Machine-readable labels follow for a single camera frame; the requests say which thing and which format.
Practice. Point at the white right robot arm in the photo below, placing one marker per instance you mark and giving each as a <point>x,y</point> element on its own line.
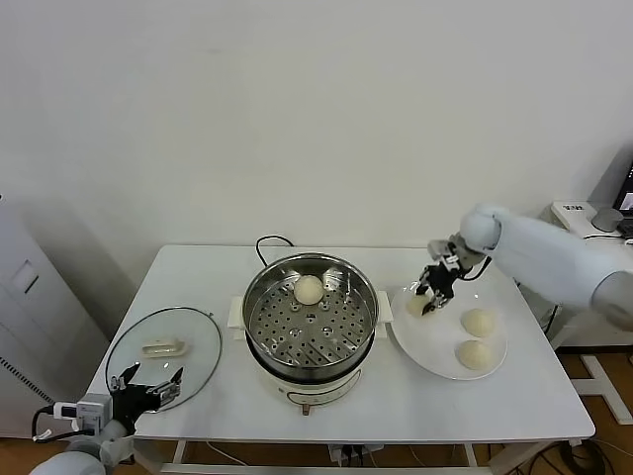
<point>544,257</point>

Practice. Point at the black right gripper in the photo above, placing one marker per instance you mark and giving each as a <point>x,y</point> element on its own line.
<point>445,278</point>

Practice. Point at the cream electric cooker base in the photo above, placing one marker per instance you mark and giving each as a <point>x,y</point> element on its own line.
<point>316,391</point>

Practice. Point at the white steamed baozi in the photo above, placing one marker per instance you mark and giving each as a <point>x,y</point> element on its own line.
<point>474,354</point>
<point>414,307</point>
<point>309,290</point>
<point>479,322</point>

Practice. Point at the white round plate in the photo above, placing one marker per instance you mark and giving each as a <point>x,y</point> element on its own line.
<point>435,346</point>

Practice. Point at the white power strip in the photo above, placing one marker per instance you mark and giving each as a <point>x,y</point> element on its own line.
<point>353,452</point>

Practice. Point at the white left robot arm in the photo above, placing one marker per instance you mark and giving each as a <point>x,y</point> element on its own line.
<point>74,457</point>

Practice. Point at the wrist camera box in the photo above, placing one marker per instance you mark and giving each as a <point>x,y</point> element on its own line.
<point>91,410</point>
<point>442,250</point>

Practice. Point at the grey cylinder speaker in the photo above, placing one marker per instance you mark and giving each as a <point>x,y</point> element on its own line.
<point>607,220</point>

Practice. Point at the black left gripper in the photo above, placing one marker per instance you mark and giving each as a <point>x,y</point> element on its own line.
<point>133,403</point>

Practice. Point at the open laptop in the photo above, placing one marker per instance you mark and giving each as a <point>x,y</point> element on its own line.
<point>624,195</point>

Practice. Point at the glass pot lid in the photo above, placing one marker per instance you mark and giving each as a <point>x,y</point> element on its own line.
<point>198,336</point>

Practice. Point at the white metal cabinet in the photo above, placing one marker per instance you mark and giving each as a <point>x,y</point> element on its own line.
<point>29,346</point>

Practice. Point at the steel steamer pot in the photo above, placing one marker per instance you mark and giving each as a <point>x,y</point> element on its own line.
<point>277,321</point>

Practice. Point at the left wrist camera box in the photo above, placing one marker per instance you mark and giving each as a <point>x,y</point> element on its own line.
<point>91,410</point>

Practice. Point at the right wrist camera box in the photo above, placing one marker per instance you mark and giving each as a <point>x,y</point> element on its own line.
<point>442,250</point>

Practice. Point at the white table frame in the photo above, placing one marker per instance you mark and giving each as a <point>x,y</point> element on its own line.
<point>470,454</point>

